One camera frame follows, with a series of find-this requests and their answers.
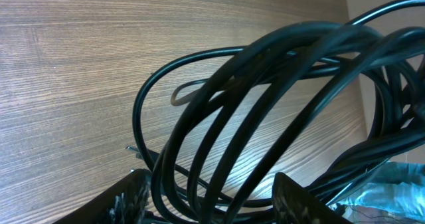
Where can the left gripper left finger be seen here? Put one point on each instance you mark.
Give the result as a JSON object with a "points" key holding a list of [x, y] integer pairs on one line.
{"points": [[123, 203]]}

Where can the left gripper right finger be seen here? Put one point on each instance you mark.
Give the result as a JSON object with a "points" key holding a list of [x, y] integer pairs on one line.
{"points": [[292, 204]]}

